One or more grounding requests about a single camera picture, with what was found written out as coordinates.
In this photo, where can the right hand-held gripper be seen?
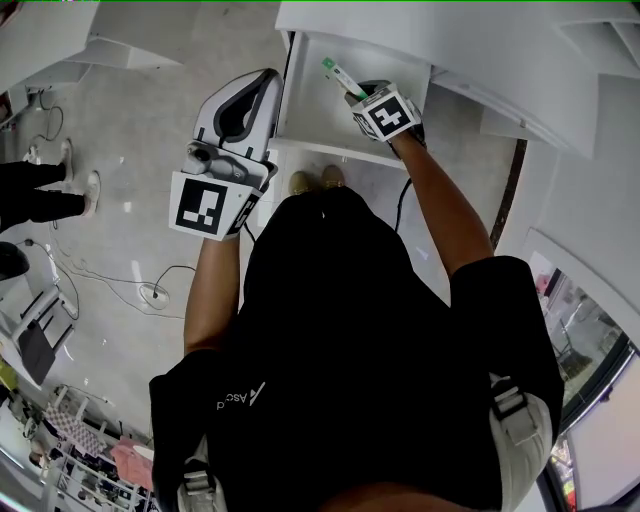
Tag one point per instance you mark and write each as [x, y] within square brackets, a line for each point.
[387, 117]

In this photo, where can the checkered cloth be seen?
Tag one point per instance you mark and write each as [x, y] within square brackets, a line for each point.
[72, 430]

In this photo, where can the person's black shirt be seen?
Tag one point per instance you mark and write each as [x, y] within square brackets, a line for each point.
[350, 325]

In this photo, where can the grey black oval device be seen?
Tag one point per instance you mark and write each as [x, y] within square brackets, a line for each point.
[12, 260]

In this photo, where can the person's left tan shoe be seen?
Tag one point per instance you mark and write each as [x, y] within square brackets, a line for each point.
[299, 182]

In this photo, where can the person's right tan shoe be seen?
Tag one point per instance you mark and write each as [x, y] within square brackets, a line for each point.
[332, 176]

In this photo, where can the person's right forearm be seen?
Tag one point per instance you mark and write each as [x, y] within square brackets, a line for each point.
[445, 215]

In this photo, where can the pink cloth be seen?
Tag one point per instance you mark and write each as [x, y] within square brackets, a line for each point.
[132, 462]

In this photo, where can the person's left forearm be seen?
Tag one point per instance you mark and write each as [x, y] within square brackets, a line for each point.
[212, 295]

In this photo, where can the white shelf unit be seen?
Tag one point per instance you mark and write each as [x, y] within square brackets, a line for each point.
[60, 40]

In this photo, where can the person's tan shoe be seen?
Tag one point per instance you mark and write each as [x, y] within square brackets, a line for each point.
[332, 176]
[299, 182]

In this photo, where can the white floor power socket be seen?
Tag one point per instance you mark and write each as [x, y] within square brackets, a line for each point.
[154, 296]

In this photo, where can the green and white box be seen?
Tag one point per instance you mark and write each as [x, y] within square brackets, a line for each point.
[342, 77]

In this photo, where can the glass display case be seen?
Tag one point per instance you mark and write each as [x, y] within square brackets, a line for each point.
[585, 330]

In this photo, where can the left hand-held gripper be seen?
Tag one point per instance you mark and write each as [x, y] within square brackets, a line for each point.
[200, 207]

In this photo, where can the white cabinet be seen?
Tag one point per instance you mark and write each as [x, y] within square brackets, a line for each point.
[500, 50]

